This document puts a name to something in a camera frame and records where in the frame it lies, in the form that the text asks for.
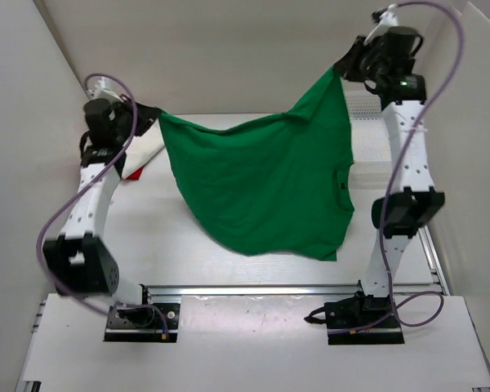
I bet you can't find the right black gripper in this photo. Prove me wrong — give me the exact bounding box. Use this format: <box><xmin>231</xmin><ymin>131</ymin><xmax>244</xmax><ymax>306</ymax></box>
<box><xmin>336</xmin><ymin>37</ymin><xmax>390</xmax><ymax>85</ymax></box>

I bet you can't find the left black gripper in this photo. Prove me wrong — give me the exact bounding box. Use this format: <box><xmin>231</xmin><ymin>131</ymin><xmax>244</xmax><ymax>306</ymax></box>
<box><xmin>112</xmin><ymin>95</ymin><xmax>162</xmax><ymax>145</ymax></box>

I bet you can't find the white t-shirt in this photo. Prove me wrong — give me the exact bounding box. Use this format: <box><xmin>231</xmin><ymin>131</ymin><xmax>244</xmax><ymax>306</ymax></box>
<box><xmin>122</xmin><ymin>127</ymin><xmax>164</xmax><ymax>179</ymax></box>

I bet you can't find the red t-shirt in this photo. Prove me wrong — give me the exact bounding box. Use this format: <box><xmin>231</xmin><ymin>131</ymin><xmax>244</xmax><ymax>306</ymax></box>
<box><xmin>124</xmin><ymin>167</ymin><xmax>143</xmax><ymax>180</ymax></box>

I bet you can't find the green garment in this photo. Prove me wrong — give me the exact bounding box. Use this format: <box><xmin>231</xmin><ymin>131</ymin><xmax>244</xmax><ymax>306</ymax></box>
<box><xmin>158</xmin><ymin>70</ymin><xmax>354</xmax><ymax>261</ymax></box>

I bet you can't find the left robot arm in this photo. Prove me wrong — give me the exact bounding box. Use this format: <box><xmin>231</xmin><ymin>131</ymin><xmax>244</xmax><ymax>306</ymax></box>
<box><xmin>42</xmin><ymin>96</ymin><xmax>160</xmax><ymax>327</ymax></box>

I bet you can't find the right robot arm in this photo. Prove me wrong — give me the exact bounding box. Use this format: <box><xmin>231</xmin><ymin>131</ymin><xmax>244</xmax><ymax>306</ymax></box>
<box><xmin>333</xmin><ymin>26</ymin><xmax>445</xmax><ymax>298</ymax></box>

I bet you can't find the white plastic basket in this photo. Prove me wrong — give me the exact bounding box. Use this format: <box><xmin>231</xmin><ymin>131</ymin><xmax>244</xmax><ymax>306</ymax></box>
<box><xmin>345</xmin><ymin>91</ymin><xmax>392</xmax><ymax>189</ymax></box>

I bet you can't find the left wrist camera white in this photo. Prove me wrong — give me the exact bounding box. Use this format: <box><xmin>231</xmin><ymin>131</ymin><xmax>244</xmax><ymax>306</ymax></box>
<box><xmin>88</xmin><ymin>77</ymin><xmax>122</xmax><ymax>102</ymax></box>

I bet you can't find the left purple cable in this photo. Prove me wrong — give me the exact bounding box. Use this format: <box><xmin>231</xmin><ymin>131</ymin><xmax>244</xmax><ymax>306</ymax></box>
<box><xmin>36</xmin><ymin>73</ymin><xmax>171</xmax><ymax>340</ymax></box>

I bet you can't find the purple cable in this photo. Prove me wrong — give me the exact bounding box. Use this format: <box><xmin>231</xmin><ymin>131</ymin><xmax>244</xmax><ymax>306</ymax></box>
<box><xmin>371</xmin><ymin>0</ymin><xmax>466</xmax><ymax>328</ymax></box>
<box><xmin>36</xmin><ymin>73</ymin><xmax>171</xmax><ymax>340</ymax></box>

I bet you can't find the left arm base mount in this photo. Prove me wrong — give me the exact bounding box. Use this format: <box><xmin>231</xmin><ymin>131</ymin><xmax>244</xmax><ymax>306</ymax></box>
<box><xmin>104</xmin><ymin>296</ymin><xmax>181</xmax><ymax>343</ymax></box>

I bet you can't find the aluminium rail front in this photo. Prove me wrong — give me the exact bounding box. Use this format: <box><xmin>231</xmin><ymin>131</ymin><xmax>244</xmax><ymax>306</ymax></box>
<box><xmin>147</xmin><ymin>284</ymin><xmax>358</xmax><ymax>297</ymax></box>

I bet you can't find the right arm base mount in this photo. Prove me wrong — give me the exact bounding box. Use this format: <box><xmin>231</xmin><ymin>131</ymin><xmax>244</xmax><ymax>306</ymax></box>
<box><xmin>304</xmin><ymin>292</ymin><xmax>404</xmax><ymax>345</ymax></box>

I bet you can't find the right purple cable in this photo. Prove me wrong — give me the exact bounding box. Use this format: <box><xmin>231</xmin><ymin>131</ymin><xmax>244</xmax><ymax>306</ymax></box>
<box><xmin>371</xmin><ymin>0</ymin><xmax>466</xmax><ymax>328</ymax></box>

